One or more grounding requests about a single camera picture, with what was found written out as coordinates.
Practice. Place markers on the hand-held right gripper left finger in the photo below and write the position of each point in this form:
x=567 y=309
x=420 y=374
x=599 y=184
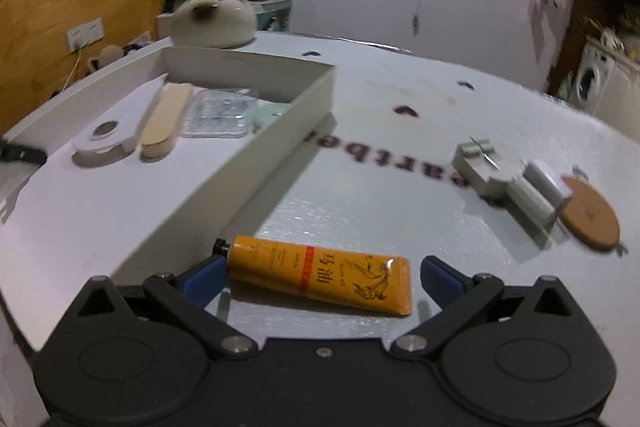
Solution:
x=205 y=279

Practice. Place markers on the grey watch link tool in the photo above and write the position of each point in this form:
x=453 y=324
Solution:
x=505 y=187

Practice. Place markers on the white opener tool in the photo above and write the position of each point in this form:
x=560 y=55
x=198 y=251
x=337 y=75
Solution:
x=120 y=127

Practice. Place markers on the mint green tape measure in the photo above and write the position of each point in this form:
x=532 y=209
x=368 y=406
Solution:
x=270 y=117

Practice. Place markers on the round cork coaster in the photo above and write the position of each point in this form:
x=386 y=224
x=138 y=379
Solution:
x=592 y=217

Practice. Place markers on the cat-shaped ceramic pot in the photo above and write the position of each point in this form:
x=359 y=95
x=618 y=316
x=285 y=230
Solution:
x=215 y=22

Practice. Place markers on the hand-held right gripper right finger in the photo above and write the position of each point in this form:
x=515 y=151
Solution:
x=442 y=279

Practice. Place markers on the pile of plush toys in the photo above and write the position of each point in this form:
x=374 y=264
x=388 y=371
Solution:
x=117 y=57

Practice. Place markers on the clear plastic case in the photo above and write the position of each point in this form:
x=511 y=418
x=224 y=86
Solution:
x=217 y=114

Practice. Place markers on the white washing machine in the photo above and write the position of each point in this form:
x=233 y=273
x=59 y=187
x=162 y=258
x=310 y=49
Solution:
x=595 y=77

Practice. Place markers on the orange cream tube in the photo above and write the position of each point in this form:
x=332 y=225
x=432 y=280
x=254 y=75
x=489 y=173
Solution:
x=310 y=269

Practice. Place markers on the beige oblong wooden block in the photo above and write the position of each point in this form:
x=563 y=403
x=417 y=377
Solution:
x=162 y=127

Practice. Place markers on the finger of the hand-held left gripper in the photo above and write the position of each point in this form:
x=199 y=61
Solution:
x=22 y=152

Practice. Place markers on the white cardboard box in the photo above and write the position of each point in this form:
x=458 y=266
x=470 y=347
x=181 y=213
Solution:
x=125 y=207

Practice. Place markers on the white wall socket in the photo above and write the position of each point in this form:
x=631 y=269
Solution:
x=85 y=34

